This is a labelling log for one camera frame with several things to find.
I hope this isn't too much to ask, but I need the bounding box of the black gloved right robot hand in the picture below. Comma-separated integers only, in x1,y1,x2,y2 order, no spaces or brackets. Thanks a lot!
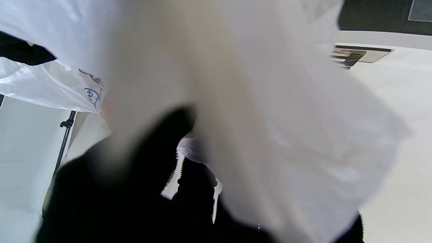
0,30,56,66

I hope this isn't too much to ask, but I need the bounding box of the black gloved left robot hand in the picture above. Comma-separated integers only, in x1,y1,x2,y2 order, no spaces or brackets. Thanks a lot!
35,106,365,243

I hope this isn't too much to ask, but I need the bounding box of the black tripod stand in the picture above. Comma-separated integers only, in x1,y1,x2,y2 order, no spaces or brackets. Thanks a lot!
52,110,77,178

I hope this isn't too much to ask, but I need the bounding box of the white plastic garbage bag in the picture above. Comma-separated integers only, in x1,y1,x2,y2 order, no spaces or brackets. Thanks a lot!
0,0,410,243

